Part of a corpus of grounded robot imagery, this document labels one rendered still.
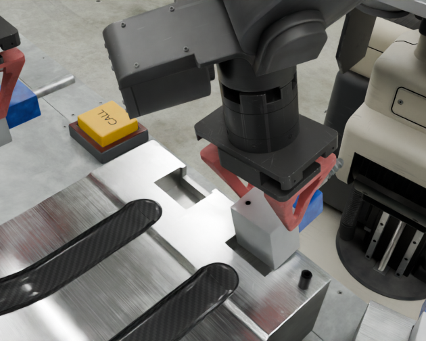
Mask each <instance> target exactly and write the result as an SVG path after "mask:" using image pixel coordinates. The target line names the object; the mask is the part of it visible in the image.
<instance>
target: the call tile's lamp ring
mask: <svg viewBox="0 0 426 341"><path fill-rule="evenodd" d="M77 124H78V121H75V122H73V123H70V124H69V125H70V126H71V127H72V128H73V129H74V130H75V131H76V132H77V133H79V134H80V135H81V136H82V137H83V138H85V139H86V140H87V141H88V142H89V143H90V144H91V145H92V146H93V147H95V148H96V149H97V150H98V151H99V152H101V153H103V152H105V151H107V150H109V149H111V148H113V147H115V146H117V145H119V144H121V143H123V142H124V141H126V140H128V139H130V138H132V137H134V136H136V135H138V134H140V133H142V132H144V131H146V130H147V128H145V127H144V126H143V125H142V124H141V123H139V122H138V127H139V128H140V129H139V130H138V131H135V132H134V133H131V134H130V135H127V136H126V137H123V138H122V139H119V140H117V141H115V142H113V143H111V144H109V145H107V146H105V147H101V146H100V145H99V144H98V143H96V142H95V141H94V140H93V139H91V138H90V137H89V136H88V135H87V134H86V133H85V132H84V131H82V130H81V129H80V128H79V127H77Z"/></svg>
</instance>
